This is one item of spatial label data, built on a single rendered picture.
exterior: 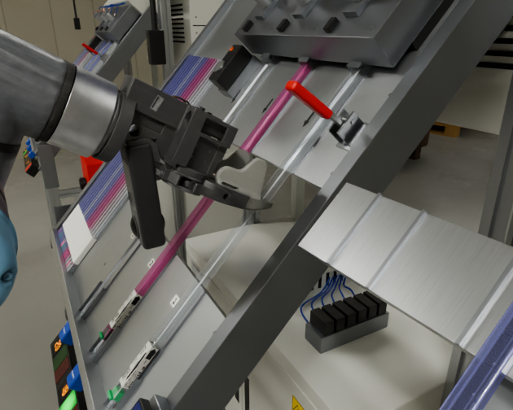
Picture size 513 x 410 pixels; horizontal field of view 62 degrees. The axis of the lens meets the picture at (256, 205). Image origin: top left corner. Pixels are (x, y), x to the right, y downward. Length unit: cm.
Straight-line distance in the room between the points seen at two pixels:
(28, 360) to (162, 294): 135
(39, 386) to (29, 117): 147
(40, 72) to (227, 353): 32
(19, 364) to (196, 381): 147
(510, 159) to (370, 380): 41
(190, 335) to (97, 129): 26
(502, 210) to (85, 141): 51
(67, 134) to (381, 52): 33
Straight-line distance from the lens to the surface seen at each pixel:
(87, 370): 66
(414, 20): 54
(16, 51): 40
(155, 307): 61
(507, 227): 65
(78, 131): 40
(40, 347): 197
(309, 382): 77
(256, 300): 46
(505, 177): 65
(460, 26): 54
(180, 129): 44
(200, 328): 52
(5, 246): 28
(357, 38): 52
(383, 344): 86
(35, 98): 40
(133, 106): 42
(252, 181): 48
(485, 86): 80
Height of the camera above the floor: 116
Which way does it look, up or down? 22 degrees down
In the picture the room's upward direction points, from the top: straight up
